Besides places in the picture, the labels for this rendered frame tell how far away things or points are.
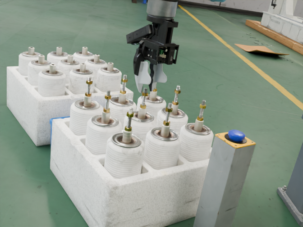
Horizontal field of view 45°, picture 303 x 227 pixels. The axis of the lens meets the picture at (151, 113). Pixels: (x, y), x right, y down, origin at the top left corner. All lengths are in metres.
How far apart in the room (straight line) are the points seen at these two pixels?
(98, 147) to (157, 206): 0.22
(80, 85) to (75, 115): 0.32
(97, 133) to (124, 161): 0.13
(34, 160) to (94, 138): 0.36
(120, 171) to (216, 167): 0.23
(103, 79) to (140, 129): 0.46
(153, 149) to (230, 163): 0.21
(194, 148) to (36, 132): 0.59
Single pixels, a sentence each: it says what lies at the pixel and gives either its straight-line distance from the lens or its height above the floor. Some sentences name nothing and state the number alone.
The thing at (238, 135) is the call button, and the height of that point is 0.33.
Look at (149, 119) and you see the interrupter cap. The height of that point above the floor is 0.25.
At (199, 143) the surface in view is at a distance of 1.02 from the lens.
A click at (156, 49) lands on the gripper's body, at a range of 0.93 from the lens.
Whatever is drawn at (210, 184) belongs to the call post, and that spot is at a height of 0.19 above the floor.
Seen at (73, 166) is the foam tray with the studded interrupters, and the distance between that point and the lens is 1.05.
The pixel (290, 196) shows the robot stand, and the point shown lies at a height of 0.03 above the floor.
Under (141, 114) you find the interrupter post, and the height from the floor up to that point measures 0.26.
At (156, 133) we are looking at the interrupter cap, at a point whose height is 0.25.
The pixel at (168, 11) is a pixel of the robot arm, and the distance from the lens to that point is 0.94.
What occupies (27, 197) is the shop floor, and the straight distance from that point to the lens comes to 1.13.
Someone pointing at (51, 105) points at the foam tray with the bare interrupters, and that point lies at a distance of 1.32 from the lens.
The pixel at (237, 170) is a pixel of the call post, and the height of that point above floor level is 0.25.
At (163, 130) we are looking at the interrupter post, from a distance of 0.96.
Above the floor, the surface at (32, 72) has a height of 0.22.
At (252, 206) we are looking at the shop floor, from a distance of 1.25.
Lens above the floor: 0.67
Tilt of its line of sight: 22 degrees down
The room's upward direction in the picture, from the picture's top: 9 degrees clockwise
